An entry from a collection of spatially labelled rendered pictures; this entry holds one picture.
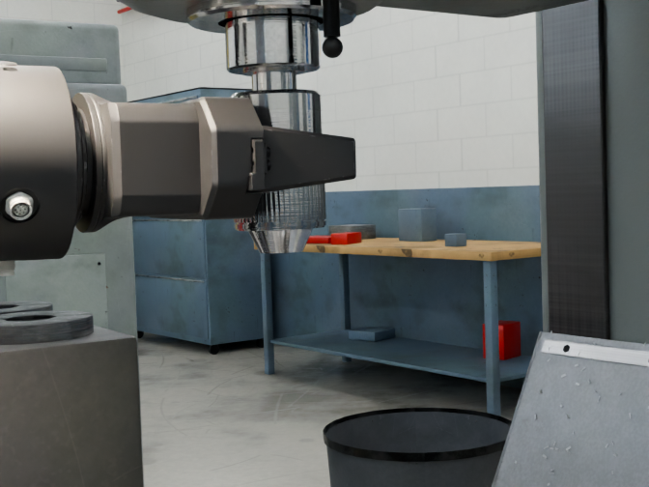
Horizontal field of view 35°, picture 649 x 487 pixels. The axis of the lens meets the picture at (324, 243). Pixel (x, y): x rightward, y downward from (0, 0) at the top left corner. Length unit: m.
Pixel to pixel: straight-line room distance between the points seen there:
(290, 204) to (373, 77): 6.67
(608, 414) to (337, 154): 0.39
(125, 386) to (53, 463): 0.07
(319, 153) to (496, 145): 5.79
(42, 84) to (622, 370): 0.52
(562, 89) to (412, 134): 5.98
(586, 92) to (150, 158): 0.47
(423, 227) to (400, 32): 1.41
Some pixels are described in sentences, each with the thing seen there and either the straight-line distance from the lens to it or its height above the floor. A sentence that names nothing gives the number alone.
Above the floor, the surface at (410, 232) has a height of 0.94.
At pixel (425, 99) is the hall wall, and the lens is 6.75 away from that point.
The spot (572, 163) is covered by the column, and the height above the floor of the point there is 1.23.
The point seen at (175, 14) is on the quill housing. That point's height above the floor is 1.31.
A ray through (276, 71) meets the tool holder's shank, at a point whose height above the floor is 1.28.
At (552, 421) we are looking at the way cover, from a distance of 0.86.
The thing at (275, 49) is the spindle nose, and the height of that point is 1.29.
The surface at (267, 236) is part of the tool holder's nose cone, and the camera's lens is 0.51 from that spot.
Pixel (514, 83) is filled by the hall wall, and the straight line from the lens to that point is 6.20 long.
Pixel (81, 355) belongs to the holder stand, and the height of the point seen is 1.11.
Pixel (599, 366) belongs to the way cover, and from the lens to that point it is 0.85.
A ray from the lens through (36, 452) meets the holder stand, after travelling 0.74.
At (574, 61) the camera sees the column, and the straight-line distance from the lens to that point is 0.87.
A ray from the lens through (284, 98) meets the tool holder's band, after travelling 0.51.
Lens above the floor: 1.22
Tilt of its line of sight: 3 degrees down
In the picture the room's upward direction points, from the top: 2 degrees counter-clockwise
